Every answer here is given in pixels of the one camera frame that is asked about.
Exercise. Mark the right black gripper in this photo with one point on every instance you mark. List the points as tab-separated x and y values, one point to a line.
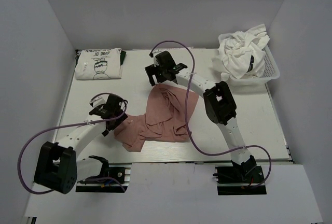
154	73

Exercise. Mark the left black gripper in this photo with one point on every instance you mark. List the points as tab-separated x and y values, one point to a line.
111	124

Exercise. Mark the pink t shirt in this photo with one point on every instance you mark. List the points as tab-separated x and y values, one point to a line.
163	121

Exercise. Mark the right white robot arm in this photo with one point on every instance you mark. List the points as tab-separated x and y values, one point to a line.
220	106

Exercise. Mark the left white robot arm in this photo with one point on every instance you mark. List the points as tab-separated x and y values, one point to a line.
58	166

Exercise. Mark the crumpled white shirts pile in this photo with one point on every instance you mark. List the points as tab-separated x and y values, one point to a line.
241	54

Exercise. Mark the folded dark green t shirt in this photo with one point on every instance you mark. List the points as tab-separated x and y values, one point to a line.
122	57

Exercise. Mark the folded white printed t shirt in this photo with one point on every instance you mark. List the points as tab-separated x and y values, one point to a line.
98	64

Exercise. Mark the white plastic basket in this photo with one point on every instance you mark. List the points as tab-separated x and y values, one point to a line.
271	71

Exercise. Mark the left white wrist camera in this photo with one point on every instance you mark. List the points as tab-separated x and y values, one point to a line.
97	101

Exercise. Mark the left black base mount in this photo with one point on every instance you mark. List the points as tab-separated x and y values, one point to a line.
117	181

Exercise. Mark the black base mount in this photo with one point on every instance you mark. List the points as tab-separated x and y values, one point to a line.
117	181
230	182

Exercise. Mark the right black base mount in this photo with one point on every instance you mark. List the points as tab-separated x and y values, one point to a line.
230	182

